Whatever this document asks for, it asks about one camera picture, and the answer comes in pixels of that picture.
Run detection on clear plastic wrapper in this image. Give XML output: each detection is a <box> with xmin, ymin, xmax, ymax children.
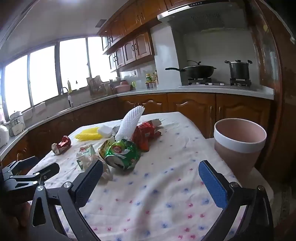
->
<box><xmin>76</xmin><ymin>144</ymin><xmax>114</xmax><ymax>181</ymax></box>

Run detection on red snack packet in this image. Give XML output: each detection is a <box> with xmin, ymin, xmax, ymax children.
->
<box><xmin>132</xmin><ymin>119</ymin><xmax>162</xmax><ymax>152</ymax></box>

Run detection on brown wooden door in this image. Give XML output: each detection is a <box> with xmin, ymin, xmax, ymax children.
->
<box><xmin>251</xmin><ymin>0</ymin><xmax>296</xmax><ymax>183</ymax></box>

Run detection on cluttered utensil rack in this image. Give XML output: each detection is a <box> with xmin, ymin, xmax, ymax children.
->
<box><xmin>87</xmin><ymin>75</ymin><xmax>109</xmax><ymax>97</ymax></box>

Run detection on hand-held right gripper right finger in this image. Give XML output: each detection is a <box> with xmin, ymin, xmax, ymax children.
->
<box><xmin>198</xmin><ymin>160</ymin><xmax>274</xmax><ymax>241</ymax></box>

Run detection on green yellow snack wrapper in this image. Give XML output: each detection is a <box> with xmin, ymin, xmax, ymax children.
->
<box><xmin>98</xmin><ymin>136</ymin><xmax>116</xmax><ymax>153</ymax></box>

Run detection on steel stock pot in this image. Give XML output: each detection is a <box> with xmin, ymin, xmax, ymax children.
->
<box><xmin>224</xmin><ymin>60</ymin><xmax>253</xmax><ymax>80</ymax></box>

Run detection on kitchen window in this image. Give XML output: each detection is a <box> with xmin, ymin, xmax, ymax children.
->
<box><xmin>0</xmin><ymin>36</ymin><xmax>118</xmax><ymax>118</ymax></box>

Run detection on white floral tablecloth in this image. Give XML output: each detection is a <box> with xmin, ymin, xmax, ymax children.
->
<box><xmin>22</xmin><ymin>112</ymin><xmax>249</xmax><ymax>241</ymax></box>

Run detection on white kitchen countertop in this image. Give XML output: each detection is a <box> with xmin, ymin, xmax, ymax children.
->
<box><xmin>0</xmin><ymin>86</ymin><xmax>274</xmax><ymax>158</ymax></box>

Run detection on crushed red drink can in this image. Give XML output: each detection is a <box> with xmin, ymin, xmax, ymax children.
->
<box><xmin>51</xmin><ymin>136</ymin><xmax>72</xmax><ymax>155</ymax></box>

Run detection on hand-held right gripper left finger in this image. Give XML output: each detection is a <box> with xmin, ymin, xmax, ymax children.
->
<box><xmin>29</xmin><ymin>159</ymin><xmax>104</xmax><ymax>241</ymax></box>

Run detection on crushed green drink can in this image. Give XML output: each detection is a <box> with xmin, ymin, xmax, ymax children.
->
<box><xmin>99</xmin><ymin>138</ymin><xmax>141</xmax><ymax>170</ymax></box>

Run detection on sink faucet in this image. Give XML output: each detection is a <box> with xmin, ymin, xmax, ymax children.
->
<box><xmin>60</xmin><ymin>87</ymin><xmax>74</xmax><ymax>108</ymax></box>

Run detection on yellow foam fruit net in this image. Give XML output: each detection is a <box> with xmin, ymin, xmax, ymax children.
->
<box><xmin>75</xmin><ymin>127</ymin><xmax>103</xmax><ymax>141</ymax></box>

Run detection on steel range hood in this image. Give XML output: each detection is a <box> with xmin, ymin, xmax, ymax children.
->
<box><xmin>157</xmin><ymin>0</ymin><xmax>251</xmax><ymax>32</ymax></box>

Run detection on white rice cooker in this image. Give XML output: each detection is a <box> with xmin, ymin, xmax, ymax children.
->
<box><xmin>0</xmin><ymin>125</ymin><xmax>10</xmax><ymax>149</ymax></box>

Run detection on gas stove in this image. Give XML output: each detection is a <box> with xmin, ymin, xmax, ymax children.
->
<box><xmin>179</xmin><ymin>77</ymin><xmax>258</xmax><ymax>91</ymax></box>

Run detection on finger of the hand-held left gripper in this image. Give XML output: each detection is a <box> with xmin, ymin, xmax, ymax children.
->
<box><xmin>9</xmin><ymin>162</ymin><xmax>60</xmax><ymax>186</ymax></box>
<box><xmin>1</xmin><ymin>156</ymin><xmax>39</xmax><ymax>176</ymax></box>

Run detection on black wok with lid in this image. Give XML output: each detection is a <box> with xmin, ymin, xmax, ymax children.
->
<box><xmin>165</xmin><ymin>61</ymin><xmax>217</xmax><ymax>78</ymax></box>

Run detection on pink bin with white rim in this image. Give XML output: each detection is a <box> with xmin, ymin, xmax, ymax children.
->
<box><xmin>214</xmin><ymin>118</ymin><xmax>267</xmax><ymax>179</ymax></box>

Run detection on wooden base cabinets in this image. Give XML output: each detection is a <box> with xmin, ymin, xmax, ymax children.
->
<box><xmin>0</xmin><ymin>93</ymin><xmax>272</xmax><ymax>167</ymax></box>

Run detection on wooden wall cabinets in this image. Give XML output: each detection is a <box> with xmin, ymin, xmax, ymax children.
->
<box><xmin>98</xmin><ymin>0</ymin><xmax>232</xmax><ymax>72</ymax></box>

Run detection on white foam fruit net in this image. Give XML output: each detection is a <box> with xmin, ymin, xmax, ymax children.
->
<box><xmin>115</xmin><ymin>105</ymin><xmax>145</xmax><ymax>142</ymax></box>

